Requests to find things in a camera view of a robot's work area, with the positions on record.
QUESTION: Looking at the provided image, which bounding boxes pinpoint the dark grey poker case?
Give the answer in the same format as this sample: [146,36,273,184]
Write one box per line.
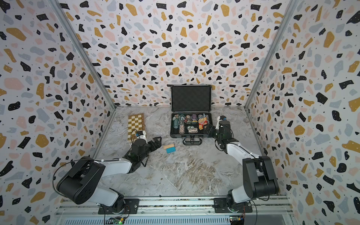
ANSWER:
[170,85,212,146]

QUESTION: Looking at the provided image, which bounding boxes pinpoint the wooden chess board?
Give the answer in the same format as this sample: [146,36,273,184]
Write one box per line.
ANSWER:
[127,113,145,142]

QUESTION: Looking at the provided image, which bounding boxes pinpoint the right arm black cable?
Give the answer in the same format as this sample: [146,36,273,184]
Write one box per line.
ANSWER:
[247,196,271,225]

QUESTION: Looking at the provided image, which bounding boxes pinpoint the metal corner frame post left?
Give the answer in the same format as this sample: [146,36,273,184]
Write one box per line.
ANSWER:
[46,0,116,110]

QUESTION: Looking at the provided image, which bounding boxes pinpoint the metal corner frame post right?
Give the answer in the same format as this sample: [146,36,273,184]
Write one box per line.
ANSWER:
[244,0,299,109]

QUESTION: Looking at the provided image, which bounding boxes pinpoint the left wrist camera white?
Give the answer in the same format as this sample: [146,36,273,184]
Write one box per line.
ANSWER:
[136,131,147,141]

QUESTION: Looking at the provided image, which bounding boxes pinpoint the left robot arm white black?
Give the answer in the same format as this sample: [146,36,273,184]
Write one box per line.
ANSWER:
[55,136,162,213]

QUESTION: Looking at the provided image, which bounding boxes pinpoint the aluminium mounting rail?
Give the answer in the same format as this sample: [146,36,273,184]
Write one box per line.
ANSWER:
[52,196,297,225]

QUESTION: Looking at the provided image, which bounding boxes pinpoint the red playing card deck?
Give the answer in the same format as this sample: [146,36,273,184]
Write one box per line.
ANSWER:
[198,117,208,126]

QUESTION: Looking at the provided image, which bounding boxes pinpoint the left circuit board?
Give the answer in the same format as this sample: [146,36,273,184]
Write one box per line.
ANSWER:
[105,217,126,225]

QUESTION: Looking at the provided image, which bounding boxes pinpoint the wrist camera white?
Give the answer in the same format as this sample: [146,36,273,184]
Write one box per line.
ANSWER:
[136,131,147,141]
[217,115,229,125]

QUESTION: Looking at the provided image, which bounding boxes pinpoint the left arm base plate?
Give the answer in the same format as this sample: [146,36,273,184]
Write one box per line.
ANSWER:
[98,198,140,216]

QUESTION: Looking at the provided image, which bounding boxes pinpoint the circuit board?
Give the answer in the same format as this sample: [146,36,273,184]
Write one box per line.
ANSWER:
[105,217,126,225]
[230,215,245,225]

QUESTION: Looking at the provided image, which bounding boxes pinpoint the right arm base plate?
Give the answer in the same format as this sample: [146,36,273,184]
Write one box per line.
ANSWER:
[213,197,253,213]

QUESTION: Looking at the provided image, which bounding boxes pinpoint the teal block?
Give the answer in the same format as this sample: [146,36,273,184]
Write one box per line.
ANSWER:
[166,147,176,154]

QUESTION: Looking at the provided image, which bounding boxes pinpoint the right circuit board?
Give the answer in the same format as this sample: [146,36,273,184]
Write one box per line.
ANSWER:
[230,215,245,225]

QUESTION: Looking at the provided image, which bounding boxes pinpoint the metal corner frame post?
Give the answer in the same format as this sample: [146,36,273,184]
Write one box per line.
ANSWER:
[244,0,299,109]
[46,0,116,110]

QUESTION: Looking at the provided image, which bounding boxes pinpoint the tan wooden block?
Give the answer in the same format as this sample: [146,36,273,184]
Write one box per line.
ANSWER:
[163,144,174,150]

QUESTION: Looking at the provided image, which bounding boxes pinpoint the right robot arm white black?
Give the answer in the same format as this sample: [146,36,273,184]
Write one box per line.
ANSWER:
[204,120,279,212]

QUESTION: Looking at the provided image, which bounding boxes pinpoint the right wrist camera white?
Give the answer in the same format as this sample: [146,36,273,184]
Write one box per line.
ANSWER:
[217,115,229,125]

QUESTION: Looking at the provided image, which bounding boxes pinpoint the poker chips in case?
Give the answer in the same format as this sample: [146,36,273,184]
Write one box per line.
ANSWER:
[170,112,212,137]

